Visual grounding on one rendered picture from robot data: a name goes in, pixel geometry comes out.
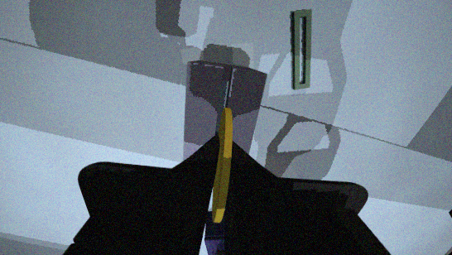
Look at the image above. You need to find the gold coin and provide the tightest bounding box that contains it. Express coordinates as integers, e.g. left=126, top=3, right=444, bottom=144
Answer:
left=212, top=108, right=233, bottom=223

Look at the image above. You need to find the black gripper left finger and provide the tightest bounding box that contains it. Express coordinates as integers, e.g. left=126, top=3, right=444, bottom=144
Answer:
left=78, top=136, right=220, bottom=255

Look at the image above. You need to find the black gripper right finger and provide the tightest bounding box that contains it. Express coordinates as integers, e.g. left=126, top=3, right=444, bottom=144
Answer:
left=225, top=141, right=368, bottom=255

